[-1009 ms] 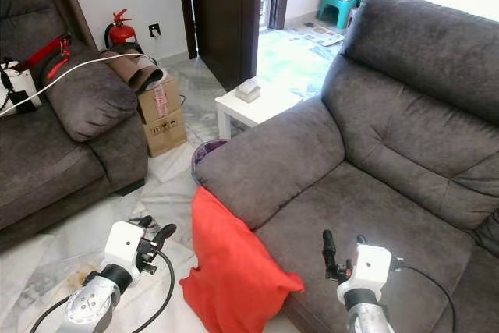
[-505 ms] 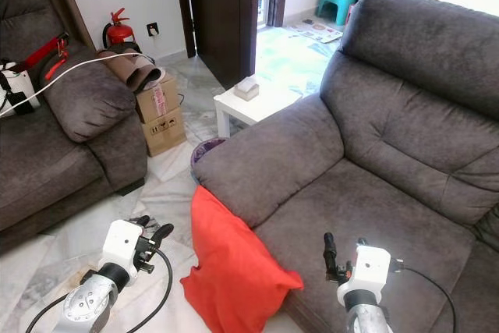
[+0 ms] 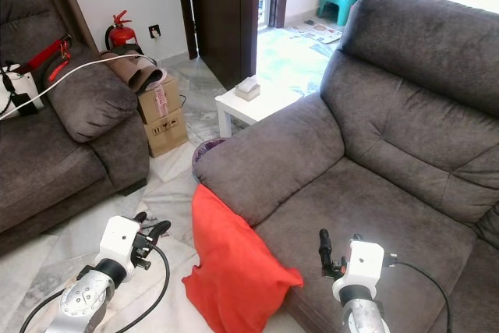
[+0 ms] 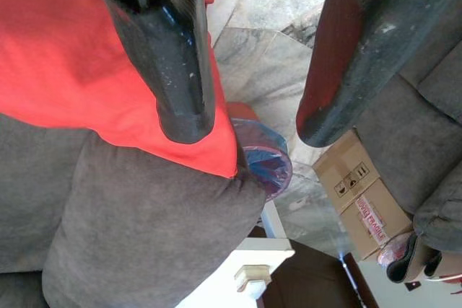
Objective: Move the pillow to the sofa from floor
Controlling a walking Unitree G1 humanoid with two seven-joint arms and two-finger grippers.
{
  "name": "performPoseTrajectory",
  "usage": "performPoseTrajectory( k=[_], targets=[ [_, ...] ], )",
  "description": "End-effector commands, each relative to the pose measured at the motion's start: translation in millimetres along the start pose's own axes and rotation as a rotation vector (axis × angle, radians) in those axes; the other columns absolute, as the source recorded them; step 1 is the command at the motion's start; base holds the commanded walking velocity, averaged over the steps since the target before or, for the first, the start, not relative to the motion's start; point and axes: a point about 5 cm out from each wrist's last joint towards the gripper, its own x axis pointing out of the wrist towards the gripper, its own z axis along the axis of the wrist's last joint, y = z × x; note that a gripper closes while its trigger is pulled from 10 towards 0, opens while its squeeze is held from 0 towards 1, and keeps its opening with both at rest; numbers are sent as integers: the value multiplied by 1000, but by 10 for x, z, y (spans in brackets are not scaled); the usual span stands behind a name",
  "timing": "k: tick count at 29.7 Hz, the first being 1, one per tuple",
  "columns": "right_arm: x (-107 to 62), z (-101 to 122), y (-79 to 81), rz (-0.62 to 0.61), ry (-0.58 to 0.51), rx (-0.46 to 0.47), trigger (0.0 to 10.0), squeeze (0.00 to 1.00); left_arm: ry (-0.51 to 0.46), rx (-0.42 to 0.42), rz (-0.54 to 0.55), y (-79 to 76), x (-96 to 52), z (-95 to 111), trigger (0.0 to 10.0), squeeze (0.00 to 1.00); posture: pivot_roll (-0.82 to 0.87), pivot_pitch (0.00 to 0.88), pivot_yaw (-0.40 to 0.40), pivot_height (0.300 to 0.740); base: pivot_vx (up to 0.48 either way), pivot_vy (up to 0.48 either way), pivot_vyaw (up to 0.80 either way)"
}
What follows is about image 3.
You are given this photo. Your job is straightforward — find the red pillow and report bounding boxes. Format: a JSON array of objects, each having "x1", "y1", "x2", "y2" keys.
[{"x1": 182, "y1": 184, "x2": 304, "y2": 333}]

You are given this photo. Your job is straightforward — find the dark grey fabric sofa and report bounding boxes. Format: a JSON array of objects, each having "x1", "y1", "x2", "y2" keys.
[
  {"x1": 193, "y1": 0, "x2": 499, "y2": 333},
  {"x1": 0, "y1": 0, "x2": 150, "y2": 256}
]

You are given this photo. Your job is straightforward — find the purple basket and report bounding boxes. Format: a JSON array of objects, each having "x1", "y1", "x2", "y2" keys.
[{"x1": 192, "y1": 137, "x2": 227, "y2": 186}]

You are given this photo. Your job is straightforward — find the cardboard box with red tape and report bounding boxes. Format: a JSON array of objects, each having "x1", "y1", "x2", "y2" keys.
[{"x1": 139, "y1": 72, "x2": 182, "y2": 123}]

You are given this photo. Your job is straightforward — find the brown rolled mat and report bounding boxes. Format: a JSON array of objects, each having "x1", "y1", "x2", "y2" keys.
[{"x1": 100, "y1": 52, "x2": 167, "y2": 94}]

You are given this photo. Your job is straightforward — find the white side table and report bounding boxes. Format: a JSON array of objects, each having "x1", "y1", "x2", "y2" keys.
[{"x1": 215, "y1": 83, "x2": 305, "y2": 138}]

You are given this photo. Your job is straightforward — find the beige tissue box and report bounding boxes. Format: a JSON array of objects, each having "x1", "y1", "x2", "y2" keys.
[{"x1": 235, "y1": 76, "x2": 261, "y2": 101}]

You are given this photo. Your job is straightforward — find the white device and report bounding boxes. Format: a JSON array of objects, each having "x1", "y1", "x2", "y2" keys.
[{"x1": 0, "y1": 68, "x2": 44, "y2": 113}]

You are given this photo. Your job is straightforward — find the red fire extinguisher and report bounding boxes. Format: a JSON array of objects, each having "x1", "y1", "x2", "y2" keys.
[{"x1": 105, "y1": 10, "x2": 137, "y2": 49}]

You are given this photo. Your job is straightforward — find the newspaper sheet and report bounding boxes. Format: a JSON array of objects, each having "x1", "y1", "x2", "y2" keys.
[{"x1": 292, "y1": 23, "x2": 344, "y2": 44}]

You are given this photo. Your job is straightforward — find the dark brown wooden door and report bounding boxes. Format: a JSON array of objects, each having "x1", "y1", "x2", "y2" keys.
[{"x1": 186, "y1": 0, "x2": 262, "y2": 90}]

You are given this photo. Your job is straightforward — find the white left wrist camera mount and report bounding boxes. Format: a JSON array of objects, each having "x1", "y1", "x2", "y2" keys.
[{"x1": 97, "y1": 215, "x2": 145, "y2": 270}]

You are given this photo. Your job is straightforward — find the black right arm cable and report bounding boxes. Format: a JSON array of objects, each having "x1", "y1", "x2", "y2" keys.
[{"x1": 390, "y1": 261, "x2": 451, "y2": 333}]

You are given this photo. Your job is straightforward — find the white cable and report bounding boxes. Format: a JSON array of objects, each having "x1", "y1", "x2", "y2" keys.
[{"x1": 0, "y1": 52, "x2": 145, "y2": 119}]

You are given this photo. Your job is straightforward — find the red strap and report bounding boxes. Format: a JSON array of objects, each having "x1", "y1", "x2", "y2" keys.
[{"x1": 27, "y1": 35, "x2": 73, "y2": 83}]

